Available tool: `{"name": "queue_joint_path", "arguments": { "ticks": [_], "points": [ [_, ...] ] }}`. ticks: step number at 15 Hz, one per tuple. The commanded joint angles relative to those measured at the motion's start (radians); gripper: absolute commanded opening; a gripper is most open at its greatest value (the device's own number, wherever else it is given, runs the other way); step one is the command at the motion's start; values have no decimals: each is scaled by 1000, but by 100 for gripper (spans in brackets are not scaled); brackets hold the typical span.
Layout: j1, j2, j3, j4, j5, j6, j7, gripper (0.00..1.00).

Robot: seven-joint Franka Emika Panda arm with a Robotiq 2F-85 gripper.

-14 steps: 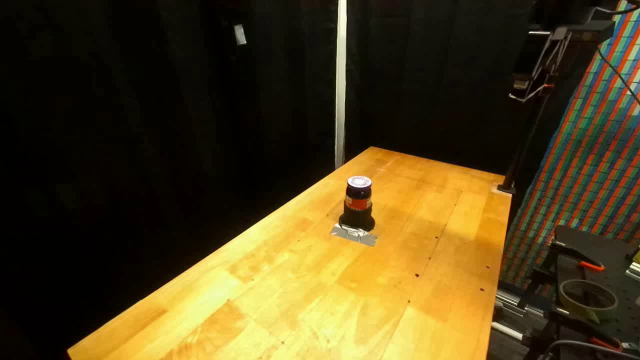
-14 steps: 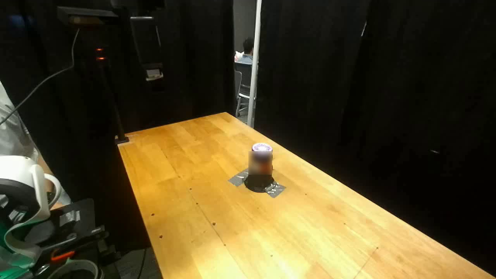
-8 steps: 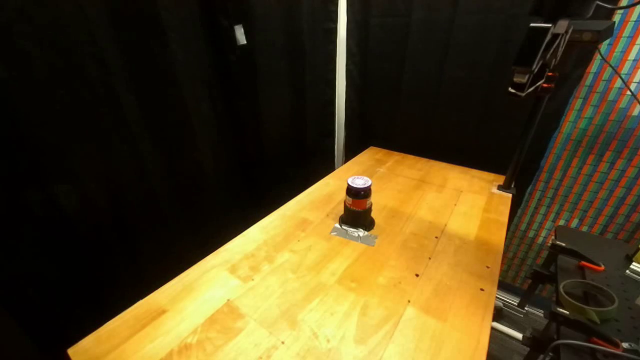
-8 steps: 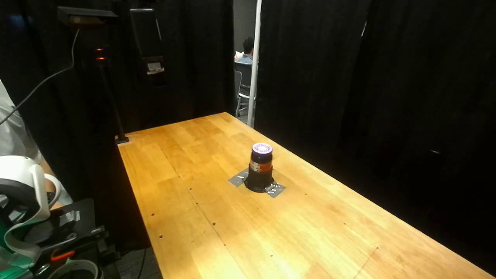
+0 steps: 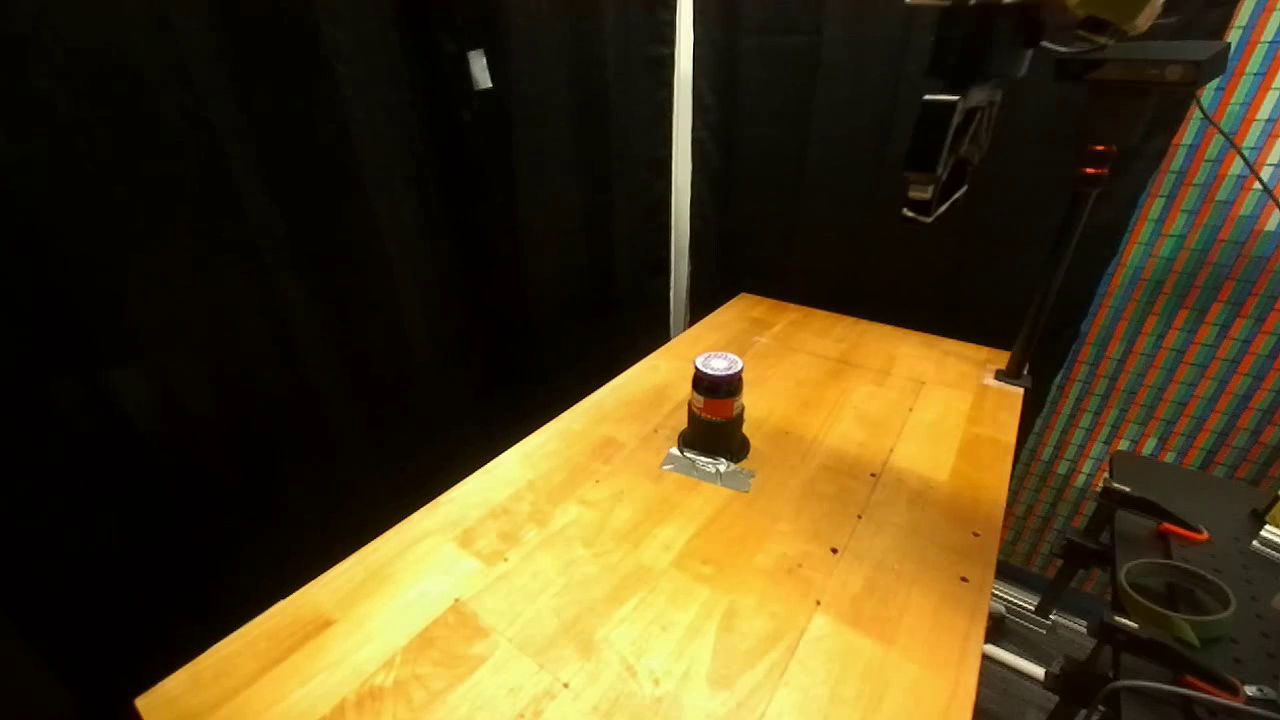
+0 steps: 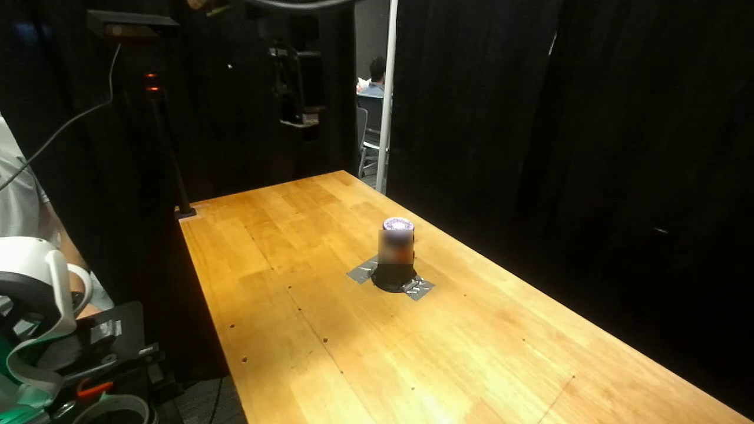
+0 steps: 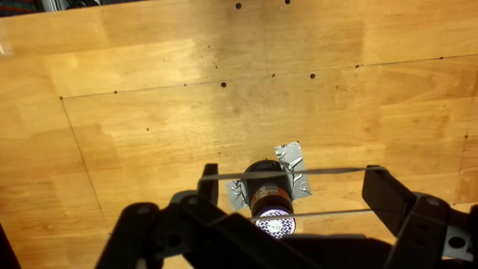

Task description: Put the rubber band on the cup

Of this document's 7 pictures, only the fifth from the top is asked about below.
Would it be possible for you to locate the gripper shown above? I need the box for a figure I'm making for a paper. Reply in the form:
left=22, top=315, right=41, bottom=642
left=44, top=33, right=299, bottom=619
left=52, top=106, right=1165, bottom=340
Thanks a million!
left=903, top=8, right=1037, bottom=223

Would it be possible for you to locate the black cup with orange band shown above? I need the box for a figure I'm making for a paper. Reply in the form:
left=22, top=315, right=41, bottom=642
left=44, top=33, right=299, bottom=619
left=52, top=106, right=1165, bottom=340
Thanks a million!
left=677, top=350, right=752, bottom=466

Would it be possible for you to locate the white vertical pole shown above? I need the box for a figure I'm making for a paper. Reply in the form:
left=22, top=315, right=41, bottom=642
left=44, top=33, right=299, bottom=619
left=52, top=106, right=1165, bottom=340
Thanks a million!
left=667, top=0, right=697, bottom=341

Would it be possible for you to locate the colourful patterned panel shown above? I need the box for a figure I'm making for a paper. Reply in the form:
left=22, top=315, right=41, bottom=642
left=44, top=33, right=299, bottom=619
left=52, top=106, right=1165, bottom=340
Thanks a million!
left=998, top=0, right=1280, bottom=601

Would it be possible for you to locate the grey tape patch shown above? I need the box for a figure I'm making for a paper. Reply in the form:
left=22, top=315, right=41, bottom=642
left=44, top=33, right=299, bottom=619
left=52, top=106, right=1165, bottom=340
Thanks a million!
left=659, top=445, right=757, bottom=495

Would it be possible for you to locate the black clamp with orange tip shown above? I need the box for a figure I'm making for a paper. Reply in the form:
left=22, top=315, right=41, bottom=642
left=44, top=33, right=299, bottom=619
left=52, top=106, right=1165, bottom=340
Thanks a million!
left=1098, top=478, right=1212, bottom=546

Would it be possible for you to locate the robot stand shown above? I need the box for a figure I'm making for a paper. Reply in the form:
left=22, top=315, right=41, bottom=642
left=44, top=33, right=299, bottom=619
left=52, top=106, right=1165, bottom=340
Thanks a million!
left=982, top=448, right=1280, bottom=720

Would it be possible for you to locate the roll of green tape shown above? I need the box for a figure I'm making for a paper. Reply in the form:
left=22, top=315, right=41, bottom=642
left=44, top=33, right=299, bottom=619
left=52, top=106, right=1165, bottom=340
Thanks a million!
left=1116, top=557, right=1239, bottom=647

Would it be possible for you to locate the black curtain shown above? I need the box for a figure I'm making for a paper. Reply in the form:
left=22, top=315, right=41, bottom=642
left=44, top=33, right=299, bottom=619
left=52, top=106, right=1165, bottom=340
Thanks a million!
left=0, top=0, right=1241, bottom=720

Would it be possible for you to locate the camera on mount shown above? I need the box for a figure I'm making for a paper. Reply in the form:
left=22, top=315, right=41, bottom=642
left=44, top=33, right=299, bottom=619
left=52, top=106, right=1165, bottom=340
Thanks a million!
left=994, top=40, right=1232, bottom=392

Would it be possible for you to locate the black cable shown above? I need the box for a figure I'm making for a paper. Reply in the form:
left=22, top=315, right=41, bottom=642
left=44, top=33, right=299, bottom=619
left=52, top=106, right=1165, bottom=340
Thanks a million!
left=1193, top=92, right=1280, bottom=213

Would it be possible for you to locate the grey cable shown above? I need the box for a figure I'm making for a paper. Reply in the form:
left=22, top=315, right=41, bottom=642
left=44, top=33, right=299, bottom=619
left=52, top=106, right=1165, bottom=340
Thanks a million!
left=1083, top=678, right=1280, bottom=720

